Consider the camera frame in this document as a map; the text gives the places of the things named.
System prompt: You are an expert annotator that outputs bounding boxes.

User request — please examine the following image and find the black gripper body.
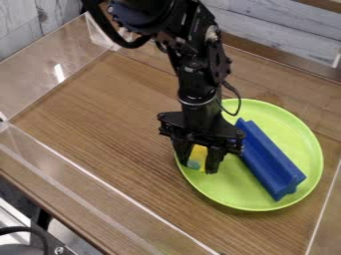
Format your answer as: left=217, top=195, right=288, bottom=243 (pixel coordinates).
left=158, top=112, right=245, bottom=154

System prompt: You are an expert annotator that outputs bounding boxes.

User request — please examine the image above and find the blue plastic block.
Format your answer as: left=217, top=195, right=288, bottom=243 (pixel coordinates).
left=235, top=118, right=306, bottom=201

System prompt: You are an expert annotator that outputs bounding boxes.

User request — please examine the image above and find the clear acrylic corner bracket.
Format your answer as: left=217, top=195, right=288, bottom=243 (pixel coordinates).
left=86, top=13, right=122, bottom=52

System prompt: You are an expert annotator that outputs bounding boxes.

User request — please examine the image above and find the black cable lower left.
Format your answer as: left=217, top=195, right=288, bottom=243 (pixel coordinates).
left=0, top=225, right=48, bottom=255

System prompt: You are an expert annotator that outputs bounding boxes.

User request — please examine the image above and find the green plate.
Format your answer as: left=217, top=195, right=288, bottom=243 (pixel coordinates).
left=179, top=99, right=324, bottom=211

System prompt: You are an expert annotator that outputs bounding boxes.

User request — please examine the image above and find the black metal table bracket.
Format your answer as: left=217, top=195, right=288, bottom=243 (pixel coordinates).
left=32, top=208, right=78, bottom=255

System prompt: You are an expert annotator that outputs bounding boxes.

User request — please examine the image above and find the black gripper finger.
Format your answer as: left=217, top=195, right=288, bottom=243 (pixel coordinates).
left=171, top=136, right=193, bottom=165
left=205, top=146, right=225, bottom=174

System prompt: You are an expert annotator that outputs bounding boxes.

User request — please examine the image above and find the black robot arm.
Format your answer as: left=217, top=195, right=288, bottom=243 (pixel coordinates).
left=82, top=0, right=245, bottom=174

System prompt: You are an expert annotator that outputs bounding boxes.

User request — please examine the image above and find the yellow toy banana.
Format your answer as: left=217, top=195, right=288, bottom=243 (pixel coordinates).
left=186, top=144, right=207, bottom=172

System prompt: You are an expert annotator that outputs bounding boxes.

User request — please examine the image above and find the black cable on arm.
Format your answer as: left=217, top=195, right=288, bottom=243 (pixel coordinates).
left=217, top=79, right=243, bottom=118

